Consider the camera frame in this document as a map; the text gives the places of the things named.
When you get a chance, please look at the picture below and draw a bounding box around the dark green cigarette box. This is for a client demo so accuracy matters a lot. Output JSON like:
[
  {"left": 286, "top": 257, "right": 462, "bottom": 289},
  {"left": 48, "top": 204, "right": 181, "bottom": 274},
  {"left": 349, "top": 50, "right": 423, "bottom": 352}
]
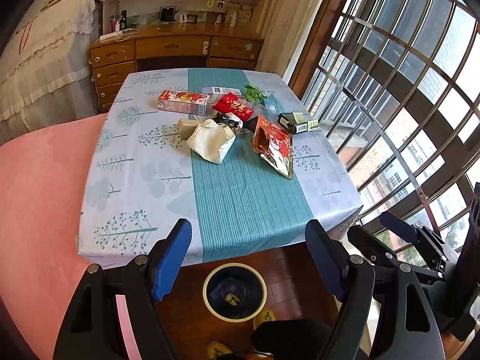
[{"left": 277, "top": 111, "right": 319, "bottom": 135}]

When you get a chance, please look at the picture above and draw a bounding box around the red foil snack bag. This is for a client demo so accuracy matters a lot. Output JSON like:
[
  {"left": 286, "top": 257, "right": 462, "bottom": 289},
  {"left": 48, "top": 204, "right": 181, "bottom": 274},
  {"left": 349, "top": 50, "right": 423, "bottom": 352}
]
[{"left": 251, "top": 115, "right": 293, "bottom": 180}]

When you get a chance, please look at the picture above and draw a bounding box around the cream rimmed dark trash bin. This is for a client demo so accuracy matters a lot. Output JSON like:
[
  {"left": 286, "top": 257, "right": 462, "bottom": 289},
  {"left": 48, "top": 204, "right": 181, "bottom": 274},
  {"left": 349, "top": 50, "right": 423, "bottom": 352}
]
[{"left": 202, "top": 262, "right": 268, "bottom": 323}]

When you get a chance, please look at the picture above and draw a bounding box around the yellow slipper left foot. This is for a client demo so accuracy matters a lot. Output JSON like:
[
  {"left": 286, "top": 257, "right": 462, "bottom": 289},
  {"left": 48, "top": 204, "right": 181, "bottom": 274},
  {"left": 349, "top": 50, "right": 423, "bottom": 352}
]
[{"left": 206, "top": 341, "right": 233, "bottom": 359}]

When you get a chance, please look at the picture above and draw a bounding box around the yellow slipper foot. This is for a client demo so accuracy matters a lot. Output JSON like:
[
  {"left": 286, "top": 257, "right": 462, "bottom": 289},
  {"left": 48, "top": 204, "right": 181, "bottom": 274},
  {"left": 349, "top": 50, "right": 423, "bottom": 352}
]
[
  {"left": 206, "top": 341, "right": 233, "bottom": 359},
  {"left": 253, "top": 308, "right": 276, "bottom": 330}
]

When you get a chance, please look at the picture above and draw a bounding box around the yellow slipper right foot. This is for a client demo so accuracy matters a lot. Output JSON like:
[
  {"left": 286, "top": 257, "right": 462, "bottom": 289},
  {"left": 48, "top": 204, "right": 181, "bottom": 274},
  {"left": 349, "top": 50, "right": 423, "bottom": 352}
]
[{"left": 253, "top": 308, "right": 276, "bottom": 330}]

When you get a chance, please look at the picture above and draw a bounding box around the yellow crumpled paper in bin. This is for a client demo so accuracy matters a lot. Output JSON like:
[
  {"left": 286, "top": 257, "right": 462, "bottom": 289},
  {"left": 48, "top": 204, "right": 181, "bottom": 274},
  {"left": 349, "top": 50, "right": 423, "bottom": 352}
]
[{"left": 224, "top": 293, "right": 241, "bottom": 306}]

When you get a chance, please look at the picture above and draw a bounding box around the window metal security grille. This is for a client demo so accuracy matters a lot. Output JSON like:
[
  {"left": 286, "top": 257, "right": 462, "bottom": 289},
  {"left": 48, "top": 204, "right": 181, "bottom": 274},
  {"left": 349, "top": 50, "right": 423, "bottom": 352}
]
[{"left": 303, "top": 0, "right": 479, "bottom": 265}]

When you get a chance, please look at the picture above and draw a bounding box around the pink bed sheet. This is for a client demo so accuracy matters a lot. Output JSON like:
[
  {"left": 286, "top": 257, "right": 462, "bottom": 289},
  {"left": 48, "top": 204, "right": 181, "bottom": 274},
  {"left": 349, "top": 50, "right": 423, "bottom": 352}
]
[{"left": 1, "top": 114, "right": 106, "bottom": 359}]

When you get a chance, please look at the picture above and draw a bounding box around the light blue plastic bag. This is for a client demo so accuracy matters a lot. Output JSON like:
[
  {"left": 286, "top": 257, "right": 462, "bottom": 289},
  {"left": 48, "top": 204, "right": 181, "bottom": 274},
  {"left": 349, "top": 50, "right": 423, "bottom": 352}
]
[{"left": 263, "top": 94, "right": 286, "bottom": 121}]

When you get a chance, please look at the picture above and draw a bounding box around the tree patterned blue tablecloth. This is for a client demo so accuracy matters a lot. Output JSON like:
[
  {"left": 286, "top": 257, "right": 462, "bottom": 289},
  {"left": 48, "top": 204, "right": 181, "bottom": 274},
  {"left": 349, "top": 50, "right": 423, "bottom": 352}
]
[{"left": 77, "top": 68, "right": 362, "bottom": 267}]

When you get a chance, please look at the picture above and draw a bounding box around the white crumpled paper bag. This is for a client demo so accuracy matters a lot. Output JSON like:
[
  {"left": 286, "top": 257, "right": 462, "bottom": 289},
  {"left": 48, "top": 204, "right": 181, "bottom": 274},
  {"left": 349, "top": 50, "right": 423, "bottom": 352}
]
[{"left": 187, "top": 119, "right": 236, "bottom": 165}]

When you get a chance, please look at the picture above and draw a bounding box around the beige small box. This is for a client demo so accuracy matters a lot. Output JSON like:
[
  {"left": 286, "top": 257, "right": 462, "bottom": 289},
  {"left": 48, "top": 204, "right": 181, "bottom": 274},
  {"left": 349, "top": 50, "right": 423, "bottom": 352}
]
[{"left": 177, "top": 119, "right": 203, "bottom": 140}]

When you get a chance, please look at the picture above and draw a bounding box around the green crumpled paper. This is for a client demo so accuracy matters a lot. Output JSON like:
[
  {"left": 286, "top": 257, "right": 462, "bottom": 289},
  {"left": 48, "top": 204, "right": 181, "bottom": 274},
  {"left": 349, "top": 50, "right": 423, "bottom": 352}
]
[{"left": 243, "top": 84, "right": 268, "bottom": 106}]

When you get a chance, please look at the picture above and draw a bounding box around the red gold packet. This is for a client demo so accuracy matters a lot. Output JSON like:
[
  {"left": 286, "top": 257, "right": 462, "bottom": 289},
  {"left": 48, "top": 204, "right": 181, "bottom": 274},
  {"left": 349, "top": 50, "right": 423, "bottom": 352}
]
[{"left": 212, "top": 93, "right": 254, "bottom": 122}]

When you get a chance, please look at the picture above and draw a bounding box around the black gold crumpled wrapper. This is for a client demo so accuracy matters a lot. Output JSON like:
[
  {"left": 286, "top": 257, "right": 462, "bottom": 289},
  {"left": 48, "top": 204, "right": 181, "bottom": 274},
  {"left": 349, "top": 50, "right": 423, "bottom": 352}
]
[{"left": 212, "top": 112, "right": 243, "bottom": 133}]

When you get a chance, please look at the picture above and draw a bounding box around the red white milk carton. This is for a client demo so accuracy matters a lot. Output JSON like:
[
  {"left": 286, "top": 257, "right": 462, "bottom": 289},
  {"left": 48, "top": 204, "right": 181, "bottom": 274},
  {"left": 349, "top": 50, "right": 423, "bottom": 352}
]
[{"left": 157, "top": 89, "right": 210, "bottom": 116}]

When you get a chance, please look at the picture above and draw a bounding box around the white purple small box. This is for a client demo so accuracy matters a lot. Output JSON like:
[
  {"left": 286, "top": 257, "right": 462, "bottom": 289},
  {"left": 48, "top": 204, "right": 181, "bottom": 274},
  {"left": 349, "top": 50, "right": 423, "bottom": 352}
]
[{"left": 201, "top": 86, "right": 242, "bottom": 104}]

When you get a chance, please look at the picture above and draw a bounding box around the white lace covered furniture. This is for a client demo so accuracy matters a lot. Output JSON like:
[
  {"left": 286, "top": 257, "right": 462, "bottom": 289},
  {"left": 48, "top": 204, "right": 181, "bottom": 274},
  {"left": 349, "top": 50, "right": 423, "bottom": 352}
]
[{"left": 1, "top": 0, "right": 100, "bottom": 143}]

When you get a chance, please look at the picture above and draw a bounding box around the wooden dresser with drawers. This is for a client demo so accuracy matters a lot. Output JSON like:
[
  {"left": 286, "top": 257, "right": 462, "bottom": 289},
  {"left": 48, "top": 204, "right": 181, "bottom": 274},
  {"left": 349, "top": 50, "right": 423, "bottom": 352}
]
[{"left": 89, "top": 23, "right": 264, "bottom": 113}]

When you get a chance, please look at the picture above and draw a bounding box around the beige curtain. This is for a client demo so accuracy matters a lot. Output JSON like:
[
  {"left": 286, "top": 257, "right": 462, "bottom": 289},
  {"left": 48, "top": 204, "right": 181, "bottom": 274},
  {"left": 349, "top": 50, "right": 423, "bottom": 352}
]
[{"left": 251, "top": 0, "right": 322, "bottom": 81}]

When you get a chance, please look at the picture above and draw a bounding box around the black picture frame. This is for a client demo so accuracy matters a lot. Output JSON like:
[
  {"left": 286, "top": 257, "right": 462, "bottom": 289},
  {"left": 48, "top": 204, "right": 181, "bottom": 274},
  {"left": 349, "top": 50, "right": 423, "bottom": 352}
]
[{"left": 159, "top": 6, "right": 176, "bottom": 24}]

